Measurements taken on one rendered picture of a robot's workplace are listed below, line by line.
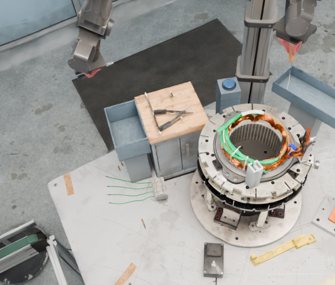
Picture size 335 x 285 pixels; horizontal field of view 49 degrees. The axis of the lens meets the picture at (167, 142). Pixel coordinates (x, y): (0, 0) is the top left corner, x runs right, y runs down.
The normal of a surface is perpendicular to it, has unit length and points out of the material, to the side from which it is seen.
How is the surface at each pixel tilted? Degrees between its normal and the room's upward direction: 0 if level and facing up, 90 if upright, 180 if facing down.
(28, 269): 0
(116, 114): 90
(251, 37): 90
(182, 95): 0
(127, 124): 0
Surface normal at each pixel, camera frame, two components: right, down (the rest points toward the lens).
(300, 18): -0.17, 0.84
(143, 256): -0.08, -0.56
